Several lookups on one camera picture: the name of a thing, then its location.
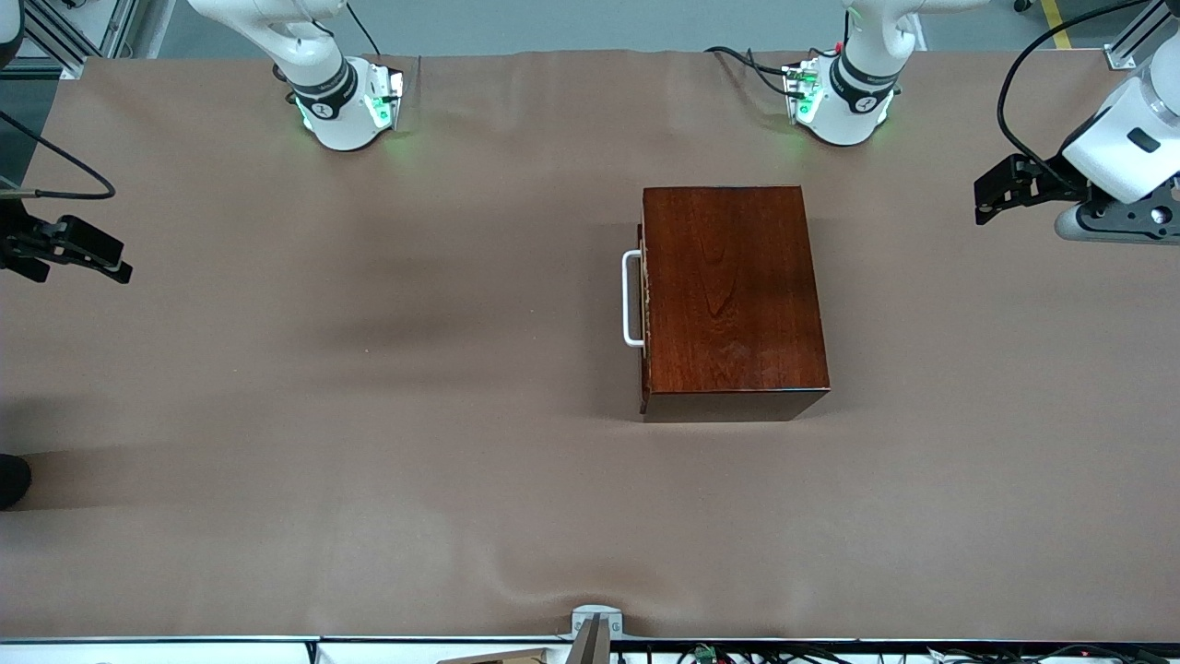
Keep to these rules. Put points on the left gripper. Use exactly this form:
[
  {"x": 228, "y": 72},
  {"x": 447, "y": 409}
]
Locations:
[{"x": 1056, "y": 183}]

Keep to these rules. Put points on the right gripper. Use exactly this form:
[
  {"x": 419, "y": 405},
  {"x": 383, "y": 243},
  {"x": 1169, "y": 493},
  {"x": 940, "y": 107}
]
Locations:
[{"x": 13, "y": 232}]

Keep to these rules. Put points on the wooden drawer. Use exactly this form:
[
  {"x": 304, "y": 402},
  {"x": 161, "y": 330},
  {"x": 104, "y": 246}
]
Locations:
[{"x": 641, "y": 369}]

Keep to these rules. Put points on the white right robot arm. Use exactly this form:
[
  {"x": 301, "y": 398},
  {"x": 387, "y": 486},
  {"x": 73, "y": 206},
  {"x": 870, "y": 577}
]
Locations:
[{"x": 323, "y": 101}]

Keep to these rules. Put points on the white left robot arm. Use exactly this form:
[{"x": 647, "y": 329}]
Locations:
[{"x": 862, "y": 97}]

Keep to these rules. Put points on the black round object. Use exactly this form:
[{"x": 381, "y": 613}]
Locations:
[{"x": 11, "y": 481}]

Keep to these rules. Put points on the dark brown wooden cabinet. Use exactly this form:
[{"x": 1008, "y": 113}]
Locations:
[{"x": 728, "y": 295}]

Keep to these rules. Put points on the brown table mat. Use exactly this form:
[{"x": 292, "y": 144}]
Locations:
[{"x": 369, "y": 507}]

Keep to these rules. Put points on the brown cardboard piece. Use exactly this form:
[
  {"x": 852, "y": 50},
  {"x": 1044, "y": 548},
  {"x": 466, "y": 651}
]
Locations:
[{"x": 502, "y": 658}]

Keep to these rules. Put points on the aluminium frame profile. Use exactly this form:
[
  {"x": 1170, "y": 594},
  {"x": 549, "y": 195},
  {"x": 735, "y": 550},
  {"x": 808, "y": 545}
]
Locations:
[
  {"x": 1129, "y": 51},
  {"x": 83, "y": 32}
]

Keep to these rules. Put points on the grey metal bracket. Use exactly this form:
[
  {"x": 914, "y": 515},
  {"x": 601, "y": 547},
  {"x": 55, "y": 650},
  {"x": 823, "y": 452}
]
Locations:
[{"x": 596, "y": 616}]

